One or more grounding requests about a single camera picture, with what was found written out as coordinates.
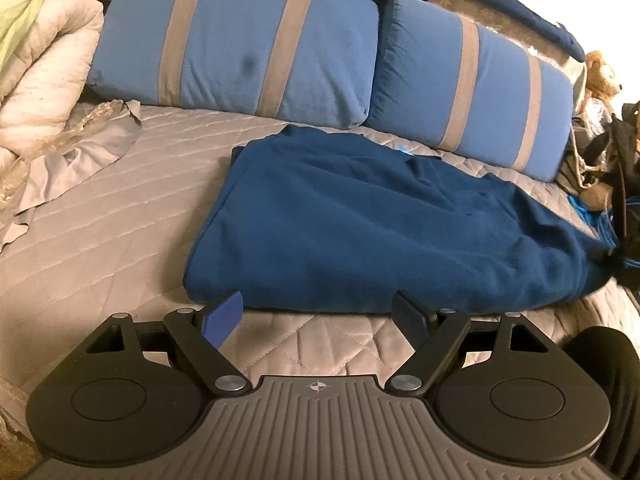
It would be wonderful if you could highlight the light blue cord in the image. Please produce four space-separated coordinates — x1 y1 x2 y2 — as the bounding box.
567 195 640 268

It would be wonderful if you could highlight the blue pillow with grey stripes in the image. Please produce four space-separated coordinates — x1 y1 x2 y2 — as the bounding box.
86 0 379 130
369 0 575 184

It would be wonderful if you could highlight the black backpack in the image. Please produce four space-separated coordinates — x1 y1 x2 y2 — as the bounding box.
565 102 640 271

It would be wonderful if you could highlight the person's black trouser leg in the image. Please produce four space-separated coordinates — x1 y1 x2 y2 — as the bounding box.
562 326 640 480

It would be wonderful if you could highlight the brown teddy bear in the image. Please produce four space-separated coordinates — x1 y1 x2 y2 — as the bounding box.
575 51 625 211

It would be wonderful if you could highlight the white puffy comforter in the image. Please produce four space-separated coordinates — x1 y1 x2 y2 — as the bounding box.
0 0 106 161

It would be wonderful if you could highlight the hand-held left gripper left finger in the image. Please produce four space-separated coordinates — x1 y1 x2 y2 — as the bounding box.
80 291 249 396

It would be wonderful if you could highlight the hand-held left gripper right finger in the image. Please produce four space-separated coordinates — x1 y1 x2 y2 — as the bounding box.
391 289 552 396

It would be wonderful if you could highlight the grey quilted bedspread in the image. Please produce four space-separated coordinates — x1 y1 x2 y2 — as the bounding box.
0 102 640 401

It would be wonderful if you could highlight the grey thin cloth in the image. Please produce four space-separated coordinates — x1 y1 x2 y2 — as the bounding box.
0 99 145 255

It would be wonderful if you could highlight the navy blue garment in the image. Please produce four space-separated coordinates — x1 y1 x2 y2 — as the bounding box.
420 0 586 61

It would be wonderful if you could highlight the blue sweater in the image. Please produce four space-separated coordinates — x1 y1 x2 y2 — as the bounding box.
182 125 613 315

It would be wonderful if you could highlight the light green blanket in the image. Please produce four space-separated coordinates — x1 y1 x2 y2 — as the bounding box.
0 0 63 63

